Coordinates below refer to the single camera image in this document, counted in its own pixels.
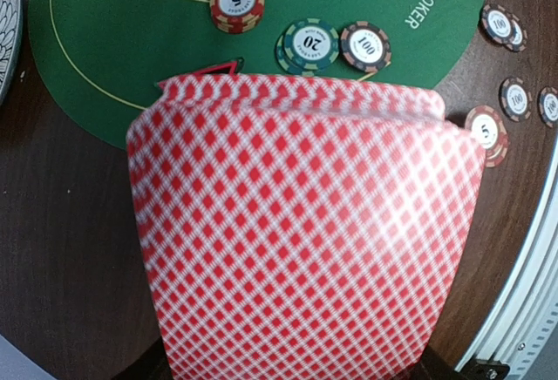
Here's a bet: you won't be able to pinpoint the red five chip stack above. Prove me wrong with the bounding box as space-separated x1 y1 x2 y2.
465 105 509 168

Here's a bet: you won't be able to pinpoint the red-backed card deck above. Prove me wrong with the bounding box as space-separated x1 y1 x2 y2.
126 73 485 379

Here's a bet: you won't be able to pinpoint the patterned ceramic saucer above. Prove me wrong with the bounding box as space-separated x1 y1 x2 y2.
0 0 24 103

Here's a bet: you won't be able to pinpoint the green chips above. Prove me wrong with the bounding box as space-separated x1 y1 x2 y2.
276 17 339 77

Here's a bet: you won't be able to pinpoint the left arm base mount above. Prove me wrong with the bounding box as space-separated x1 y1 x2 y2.
460 357 510 380

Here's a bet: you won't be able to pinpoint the round green poker mat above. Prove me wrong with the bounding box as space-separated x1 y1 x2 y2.
28 0 484 147

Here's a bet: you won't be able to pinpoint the red five chips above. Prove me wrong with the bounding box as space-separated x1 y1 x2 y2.
209 0 265 34

